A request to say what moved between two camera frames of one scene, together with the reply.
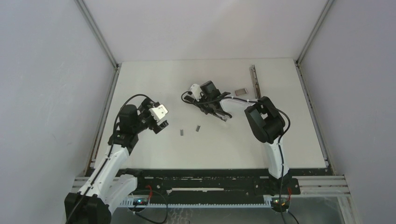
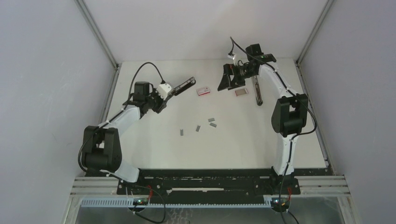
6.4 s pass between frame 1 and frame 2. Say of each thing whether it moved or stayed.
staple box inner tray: stayed
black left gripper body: moved
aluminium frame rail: stayed
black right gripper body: moved
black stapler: moved
